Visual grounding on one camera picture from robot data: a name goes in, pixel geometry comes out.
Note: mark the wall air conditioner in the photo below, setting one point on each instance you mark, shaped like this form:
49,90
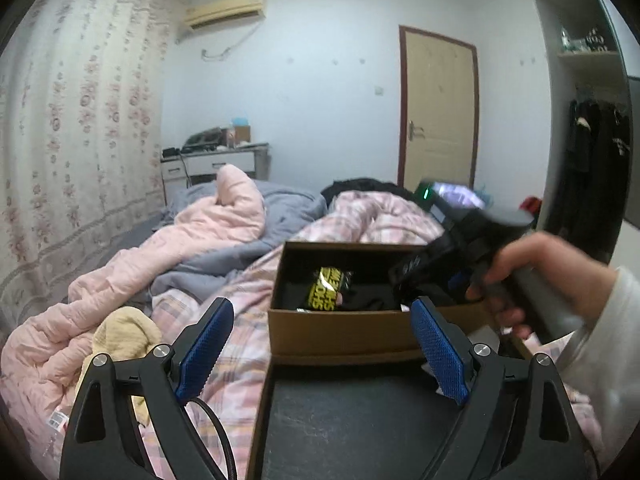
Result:
222,11

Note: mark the black soft cloth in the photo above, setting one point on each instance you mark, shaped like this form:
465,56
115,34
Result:
438,271

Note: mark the floral pink curtain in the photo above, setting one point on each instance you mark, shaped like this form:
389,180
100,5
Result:
81,90

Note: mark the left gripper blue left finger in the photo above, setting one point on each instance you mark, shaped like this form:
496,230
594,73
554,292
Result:
197,348

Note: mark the cream wooden door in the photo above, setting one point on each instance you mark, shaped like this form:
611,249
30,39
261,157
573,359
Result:
439,108

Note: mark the brown box lid tray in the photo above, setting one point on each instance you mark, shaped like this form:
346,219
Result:
387,421

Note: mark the dark wardrobe shelf unit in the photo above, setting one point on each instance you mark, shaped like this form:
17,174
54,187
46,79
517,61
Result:
589,166

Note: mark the black garment on bed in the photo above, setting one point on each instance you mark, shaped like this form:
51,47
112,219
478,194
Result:
364,185

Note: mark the white sleeved right forearm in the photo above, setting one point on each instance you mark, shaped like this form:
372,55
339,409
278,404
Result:
603,363

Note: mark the pink plaid quilt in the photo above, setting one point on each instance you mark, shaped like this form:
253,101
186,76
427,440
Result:
362,225

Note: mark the white desk with drawers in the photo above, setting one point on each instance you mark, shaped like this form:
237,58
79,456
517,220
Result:
181,171

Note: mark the plain pink quilt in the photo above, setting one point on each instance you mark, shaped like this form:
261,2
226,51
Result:
41,359

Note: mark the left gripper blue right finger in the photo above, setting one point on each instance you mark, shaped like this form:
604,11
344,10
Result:
447,350

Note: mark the black yellow shoe shine packet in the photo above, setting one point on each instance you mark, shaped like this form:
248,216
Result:
329,290

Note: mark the person's right hand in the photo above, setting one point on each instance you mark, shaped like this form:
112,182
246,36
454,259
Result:
568,289

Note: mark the brown cardboard box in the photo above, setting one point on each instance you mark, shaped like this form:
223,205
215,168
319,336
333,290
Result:
342,337

